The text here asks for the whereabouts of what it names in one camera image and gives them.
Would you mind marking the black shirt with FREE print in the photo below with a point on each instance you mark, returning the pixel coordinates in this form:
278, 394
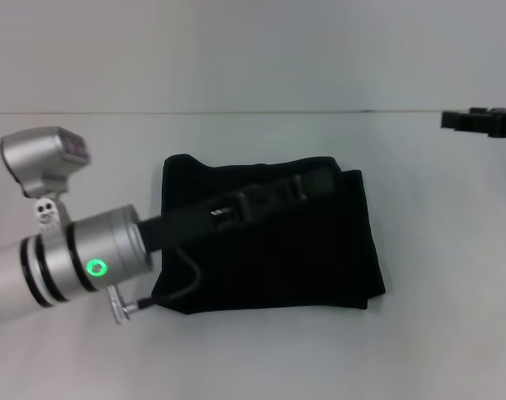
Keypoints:
286, 250

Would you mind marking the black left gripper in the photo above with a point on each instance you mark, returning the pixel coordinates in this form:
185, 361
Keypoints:
186, 229

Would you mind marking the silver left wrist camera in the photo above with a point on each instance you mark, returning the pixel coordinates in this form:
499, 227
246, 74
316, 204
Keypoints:
48, 162

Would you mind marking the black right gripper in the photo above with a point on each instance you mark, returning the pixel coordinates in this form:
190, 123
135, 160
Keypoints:
504, 123

